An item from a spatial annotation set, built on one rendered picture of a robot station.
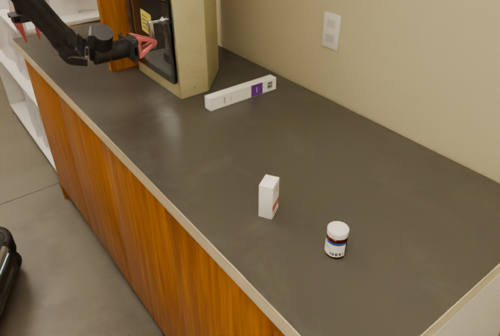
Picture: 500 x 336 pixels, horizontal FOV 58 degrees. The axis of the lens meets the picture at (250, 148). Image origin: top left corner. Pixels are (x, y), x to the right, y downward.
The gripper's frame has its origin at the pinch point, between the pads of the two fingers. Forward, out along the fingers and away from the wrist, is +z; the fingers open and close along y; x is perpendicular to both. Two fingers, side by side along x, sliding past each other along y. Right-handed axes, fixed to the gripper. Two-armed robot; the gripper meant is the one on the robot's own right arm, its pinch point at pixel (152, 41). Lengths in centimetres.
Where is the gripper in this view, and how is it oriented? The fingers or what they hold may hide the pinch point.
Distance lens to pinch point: 150.7
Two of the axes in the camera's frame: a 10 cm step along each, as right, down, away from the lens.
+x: 0.1, 8.4, 5.4
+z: 8.0, -3.3, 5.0
